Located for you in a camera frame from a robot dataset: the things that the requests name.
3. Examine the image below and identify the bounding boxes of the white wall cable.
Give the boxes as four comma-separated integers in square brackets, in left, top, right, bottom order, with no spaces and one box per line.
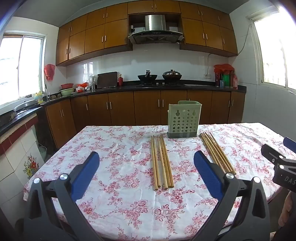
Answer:
[206,52,216,75]

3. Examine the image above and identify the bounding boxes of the grey pan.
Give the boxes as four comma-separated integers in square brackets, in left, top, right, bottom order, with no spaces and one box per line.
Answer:
[14,100,39,112]

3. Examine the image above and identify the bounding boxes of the wooden base cabinets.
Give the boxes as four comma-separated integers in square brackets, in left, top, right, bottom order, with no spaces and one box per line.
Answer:
[37,90,245,149]

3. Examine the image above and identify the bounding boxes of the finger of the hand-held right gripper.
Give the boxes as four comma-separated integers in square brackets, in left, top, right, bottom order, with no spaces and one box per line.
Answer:
[261,144,296,171]
[283,137,296,154]

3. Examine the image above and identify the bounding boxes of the red and white plastic bag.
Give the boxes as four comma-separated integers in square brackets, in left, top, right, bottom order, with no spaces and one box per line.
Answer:
[75,82,91,93]

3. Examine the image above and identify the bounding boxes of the steel range hood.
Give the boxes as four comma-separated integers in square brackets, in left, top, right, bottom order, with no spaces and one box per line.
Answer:
[128,14,184,44]

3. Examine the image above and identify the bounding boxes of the dark cutting board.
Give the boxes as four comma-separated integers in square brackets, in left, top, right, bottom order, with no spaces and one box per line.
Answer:
[97,71,118,89]

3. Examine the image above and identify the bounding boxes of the bright window with white frame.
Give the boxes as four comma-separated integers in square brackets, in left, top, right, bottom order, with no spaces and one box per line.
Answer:
[246,5,296,93]

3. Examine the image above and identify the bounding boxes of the person's right forearm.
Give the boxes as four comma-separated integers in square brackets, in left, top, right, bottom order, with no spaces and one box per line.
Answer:
[279,192,296,229]

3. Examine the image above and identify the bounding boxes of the built-in gas stove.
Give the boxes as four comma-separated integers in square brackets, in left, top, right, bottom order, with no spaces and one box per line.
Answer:
[135,82,186,88]

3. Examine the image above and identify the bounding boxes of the wooden wall cabinets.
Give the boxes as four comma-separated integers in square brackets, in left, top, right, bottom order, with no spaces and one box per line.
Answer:
[55,0,238,67]

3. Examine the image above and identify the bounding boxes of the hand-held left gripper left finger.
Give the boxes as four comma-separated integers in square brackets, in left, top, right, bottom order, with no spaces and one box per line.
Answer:
[23,152,104,241]

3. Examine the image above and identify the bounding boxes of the red plastic bag on hook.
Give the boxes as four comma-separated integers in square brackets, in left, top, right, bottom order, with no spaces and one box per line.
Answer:
[44,64,56,81]

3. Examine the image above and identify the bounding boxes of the black pot with lid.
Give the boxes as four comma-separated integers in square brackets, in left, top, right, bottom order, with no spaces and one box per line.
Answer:
[162,69,183,84]

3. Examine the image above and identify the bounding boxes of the black wok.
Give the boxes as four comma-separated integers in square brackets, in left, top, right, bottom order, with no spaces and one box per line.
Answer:
[137,70,159,85]

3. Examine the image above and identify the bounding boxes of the floral white tablecloth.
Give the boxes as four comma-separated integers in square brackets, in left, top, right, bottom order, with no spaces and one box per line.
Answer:
[23,123,296,241]

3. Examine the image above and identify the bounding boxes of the green perforated chopstick holder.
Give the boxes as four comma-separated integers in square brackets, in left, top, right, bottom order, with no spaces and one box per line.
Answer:
[167,100,202,139]

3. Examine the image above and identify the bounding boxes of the green plastic basin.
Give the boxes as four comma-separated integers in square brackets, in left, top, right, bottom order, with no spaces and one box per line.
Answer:
[59,88,76,97]

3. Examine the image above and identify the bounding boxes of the black kitchen countertop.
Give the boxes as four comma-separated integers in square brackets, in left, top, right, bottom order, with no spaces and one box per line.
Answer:
[0,79,247,136]

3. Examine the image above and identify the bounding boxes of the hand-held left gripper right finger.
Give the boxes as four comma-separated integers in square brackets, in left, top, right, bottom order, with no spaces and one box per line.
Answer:
[194,150,271,241]

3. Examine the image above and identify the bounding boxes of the sliding window with white frame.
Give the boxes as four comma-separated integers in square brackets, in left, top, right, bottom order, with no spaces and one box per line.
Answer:
[0,33,47,105]

